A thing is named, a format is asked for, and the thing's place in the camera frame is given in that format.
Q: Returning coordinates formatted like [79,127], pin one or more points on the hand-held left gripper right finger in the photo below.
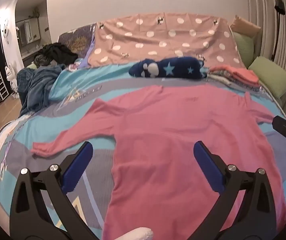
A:
[208,165]

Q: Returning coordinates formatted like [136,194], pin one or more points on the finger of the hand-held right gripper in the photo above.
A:
[284,127]

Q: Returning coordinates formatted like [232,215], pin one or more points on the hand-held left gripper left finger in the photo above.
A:
[79,163]

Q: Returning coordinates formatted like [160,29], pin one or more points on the pink long-sleeved shirt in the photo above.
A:
[173,140]

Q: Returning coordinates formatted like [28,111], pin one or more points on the stack of folded clothes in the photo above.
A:
[235,76]

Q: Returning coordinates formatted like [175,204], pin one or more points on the pile of black clothes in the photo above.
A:
[56,52]

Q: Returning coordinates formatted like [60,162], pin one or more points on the large green pillow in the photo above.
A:
[273,76]

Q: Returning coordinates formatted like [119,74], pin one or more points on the blue and grey printed bedsheet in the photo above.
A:
[45,120]

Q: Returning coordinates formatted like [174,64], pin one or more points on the dark teal blanket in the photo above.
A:
[35,85]

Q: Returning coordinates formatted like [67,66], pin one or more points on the small green pillow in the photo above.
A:
[244,46]

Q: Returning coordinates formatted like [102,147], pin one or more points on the pale pink fuzzy cloth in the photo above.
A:
[139,233]

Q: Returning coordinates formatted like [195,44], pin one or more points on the navy star print fleece garment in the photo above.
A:
[168,68]

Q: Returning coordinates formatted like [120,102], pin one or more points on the black floor lamp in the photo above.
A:
[280,17]

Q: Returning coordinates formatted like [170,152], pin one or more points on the white cat figure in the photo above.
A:
[10,78]

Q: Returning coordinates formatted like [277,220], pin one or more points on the beige pillow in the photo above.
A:
[245,25]

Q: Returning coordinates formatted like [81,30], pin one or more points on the purple printed cloth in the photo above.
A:
[76,40]

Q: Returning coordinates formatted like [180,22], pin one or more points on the pink polka dot blanket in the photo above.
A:
[163,38]

